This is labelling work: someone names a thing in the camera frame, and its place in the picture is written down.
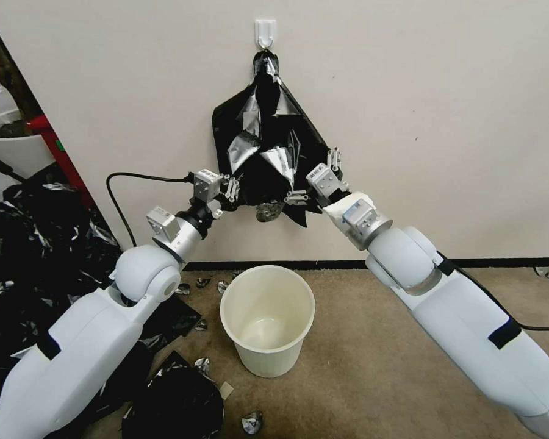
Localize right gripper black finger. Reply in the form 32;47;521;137
325;145;344;174
282;188;311;205

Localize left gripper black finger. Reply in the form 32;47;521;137
218;173;242;203
209;200;240;218

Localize black plastic trash bag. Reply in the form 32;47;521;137
210;50;351;229

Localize cream plastic trash bin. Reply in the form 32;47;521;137
219;266;317;379

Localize crumpled black trash bag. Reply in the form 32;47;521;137
118;349;225;439

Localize white wrist wrap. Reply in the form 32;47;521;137
322;191;376;229

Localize crumpled grey wad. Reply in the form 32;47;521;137
256;203;282;224

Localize flat black plastic sheet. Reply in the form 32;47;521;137
139;292;203;344

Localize red stand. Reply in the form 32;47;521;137
26;114;82;182

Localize white plant pot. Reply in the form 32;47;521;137
0;109;57;180

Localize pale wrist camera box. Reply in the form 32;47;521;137
306;163;339;198
193;168;222;204

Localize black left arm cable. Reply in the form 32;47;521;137
106;171;198;250

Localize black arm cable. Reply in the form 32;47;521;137
106;171;198;250
432;251;549;333

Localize white adhesive wall hook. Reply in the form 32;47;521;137
254;19;278;50

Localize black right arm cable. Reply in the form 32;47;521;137
432;251;549;333

